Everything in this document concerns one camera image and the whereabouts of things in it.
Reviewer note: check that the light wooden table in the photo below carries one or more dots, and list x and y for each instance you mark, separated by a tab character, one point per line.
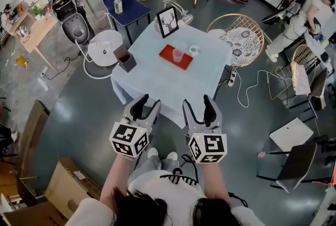
39	33

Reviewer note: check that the white round side table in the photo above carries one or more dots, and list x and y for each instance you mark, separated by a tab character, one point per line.
103	49

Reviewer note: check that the person's white shoe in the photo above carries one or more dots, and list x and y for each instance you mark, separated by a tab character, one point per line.
152	152
172	156

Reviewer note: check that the clear plastic wastebasket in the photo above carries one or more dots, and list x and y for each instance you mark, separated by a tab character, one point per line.
100	20

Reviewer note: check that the clear glass cup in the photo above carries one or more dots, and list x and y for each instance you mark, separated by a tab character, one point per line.
181	44

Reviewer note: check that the yellow floor item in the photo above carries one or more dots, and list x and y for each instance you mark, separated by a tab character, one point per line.
21	60

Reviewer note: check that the person's right forearm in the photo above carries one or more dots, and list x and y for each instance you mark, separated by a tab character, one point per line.
215	183

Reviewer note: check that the open cardboard box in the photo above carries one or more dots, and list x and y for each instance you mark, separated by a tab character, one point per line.
68	188

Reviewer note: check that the black and white appliance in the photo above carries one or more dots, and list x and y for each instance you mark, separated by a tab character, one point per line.
72	23

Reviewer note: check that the blue chair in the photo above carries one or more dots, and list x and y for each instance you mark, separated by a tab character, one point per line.
131	8

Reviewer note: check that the small green plant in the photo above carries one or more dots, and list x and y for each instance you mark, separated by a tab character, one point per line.
38	11

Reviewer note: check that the silver desk lamp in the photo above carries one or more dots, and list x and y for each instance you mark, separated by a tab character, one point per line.
185	16

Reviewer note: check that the person's grey trousers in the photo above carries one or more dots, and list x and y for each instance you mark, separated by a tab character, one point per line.
152	166

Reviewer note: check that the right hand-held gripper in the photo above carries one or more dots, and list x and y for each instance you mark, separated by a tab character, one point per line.
210	146

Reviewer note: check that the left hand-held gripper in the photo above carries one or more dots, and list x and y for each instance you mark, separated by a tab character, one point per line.
128	138

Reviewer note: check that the floral seat cushion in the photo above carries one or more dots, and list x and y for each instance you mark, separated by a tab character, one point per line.
242	41

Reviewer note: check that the pink seat cushion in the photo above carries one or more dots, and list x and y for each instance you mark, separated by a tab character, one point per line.
301	80

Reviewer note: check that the white tape roll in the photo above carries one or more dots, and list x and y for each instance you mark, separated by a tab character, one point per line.
194	50

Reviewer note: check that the brown square box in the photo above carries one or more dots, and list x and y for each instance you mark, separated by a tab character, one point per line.
125	61

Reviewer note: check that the pink plastic cup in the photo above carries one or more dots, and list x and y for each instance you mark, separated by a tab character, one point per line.
178	55

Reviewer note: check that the black framed deer picture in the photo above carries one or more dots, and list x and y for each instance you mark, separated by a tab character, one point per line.
168	21

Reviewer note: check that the person's white shirt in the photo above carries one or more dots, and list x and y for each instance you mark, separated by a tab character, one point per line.
168	193

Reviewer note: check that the red tray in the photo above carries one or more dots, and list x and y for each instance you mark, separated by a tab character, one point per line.
166	53

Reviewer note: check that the white floor power strip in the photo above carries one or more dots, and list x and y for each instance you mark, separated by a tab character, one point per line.
43	71

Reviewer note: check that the table with pale blue cloth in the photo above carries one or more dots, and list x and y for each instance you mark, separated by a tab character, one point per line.
155	80

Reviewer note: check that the person's left forearm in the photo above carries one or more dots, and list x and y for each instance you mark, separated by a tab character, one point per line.
118	177

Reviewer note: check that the clear drink bottle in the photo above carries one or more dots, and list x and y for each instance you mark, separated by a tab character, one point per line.
118	4

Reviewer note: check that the black folding chair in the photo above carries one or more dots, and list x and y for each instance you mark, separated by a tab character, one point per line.
319	86

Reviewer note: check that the silver kettle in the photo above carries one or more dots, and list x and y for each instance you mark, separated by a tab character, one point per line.
22	32

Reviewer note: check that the flat cardboard sheet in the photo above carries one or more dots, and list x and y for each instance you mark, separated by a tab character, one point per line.
31	135

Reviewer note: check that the white square side table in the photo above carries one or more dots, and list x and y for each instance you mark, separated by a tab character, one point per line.
291	133

